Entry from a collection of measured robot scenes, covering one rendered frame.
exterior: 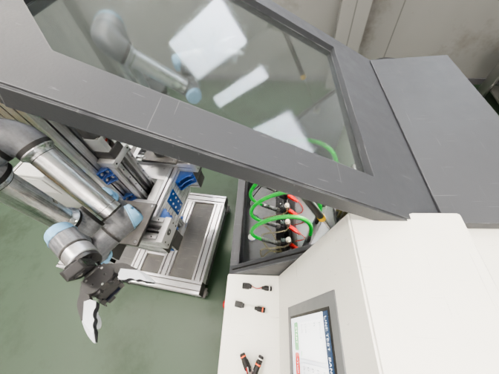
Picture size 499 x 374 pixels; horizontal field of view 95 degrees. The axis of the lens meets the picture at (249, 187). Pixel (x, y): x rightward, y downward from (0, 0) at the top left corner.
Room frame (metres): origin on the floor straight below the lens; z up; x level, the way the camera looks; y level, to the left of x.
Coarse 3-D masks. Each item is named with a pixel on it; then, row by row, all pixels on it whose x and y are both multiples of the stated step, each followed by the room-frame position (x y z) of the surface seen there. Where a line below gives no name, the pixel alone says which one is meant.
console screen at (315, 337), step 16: (304, 304) 0.08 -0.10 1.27; (320, 304) 0.06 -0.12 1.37; (336, 304) 0.05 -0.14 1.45; (288, 320) 0.06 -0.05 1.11; (304, 320) 0.04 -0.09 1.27; (320, 320) 0.03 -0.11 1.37; (336, 320) 0.02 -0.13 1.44; (304, 336) 0.00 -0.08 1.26; (320, 336) 0.00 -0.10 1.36; (336, 336) -0.01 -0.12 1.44; (304, 352) -0.03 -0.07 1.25; (320, 352) -0.03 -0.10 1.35; (336, 352) -0.03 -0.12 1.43; (304, 368) -0.06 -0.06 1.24; (320, 368) -0.06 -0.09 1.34; (336, 368) -0.06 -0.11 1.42
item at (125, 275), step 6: (120, 270) 0.20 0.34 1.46; (126, 270) 0.19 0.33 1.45; (132, 270) 0.19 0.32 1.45; (138, 270) 0.19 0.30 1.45; (120, 276) 0.18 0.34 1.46; (126, 276) 0.18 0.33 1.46; (132, 276) 0.18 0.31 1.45; (138, 276) 0.17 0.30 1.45; (144, 276) 0.17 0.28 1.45; (144, 282) 0.18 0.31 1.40; (150, 282) 0.16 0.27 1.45
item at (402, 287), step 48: (336, 240) 0.17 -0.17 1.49; (384, 240) 0.13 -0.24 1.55; (432, 240) 0.12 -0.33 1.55; (288, 288) 0.15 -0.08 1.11; (336, 288) 0.08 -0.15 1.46; (384, 288) 0.05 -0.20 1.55; (432, 288) 0.04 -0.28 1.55; (480, 288) 0.03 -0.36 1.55; (288, 336) 0.01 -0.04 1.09; (384, 336) -0.01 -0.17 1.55; (432, 336) -0.02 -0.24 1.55; (480, 336) -0.03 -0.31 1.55
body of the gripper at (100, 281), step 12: (84, 252) 0.25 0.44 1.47; (96, 252) 0.26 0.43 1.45; (108, 264) 0.22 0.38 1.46; (84, 276) 0.19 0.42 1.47; (96, 276) 0.19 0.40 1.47; (108, 276) 0.18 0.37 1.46; (84, 288) 0.16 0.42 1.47; (96, 288) 0.16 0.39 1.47; (108, 288) 0.16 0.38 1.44; (120, 288) 0.17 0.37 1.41; (108, 300) 0.14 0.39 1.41
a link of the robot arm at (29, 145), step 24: (0, 120) 0.57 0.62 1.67; (0, 144) 0.51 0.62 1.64; (24, 144) 0.53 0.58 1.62; (48, 144) 0.55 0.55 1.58; (48, 168) 0.49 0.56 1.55; (72, 168) 0.51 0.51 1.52; (72, 192) 0.45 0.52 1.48; (96, 192) 0.45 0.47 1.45; (96, 216) 0.40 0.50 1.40; (120, 216) 0.40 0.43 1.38; (120, 240) 0.34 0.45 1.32
